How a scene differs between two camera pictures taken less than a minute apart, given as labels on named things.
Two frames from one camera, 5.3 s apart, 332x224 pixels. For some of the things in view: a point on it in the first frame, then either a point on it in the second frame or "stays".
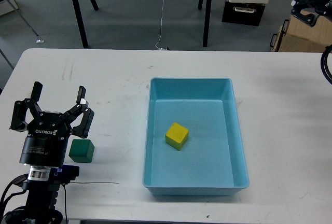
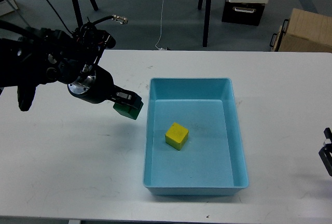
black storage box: [245, 13] stays
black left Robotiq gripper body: [46, 144] → [95, 86]
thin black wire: [95, 182] → [49, 2]
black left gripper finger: [82, 106] → [127, 97]
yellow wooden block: [177, 136] stays
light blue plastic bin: [212, 161] stays
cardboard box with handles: [296, 35] stays
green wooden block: [82, 150] → [128, 110]
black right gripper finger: [307, 4] → [325, 153]
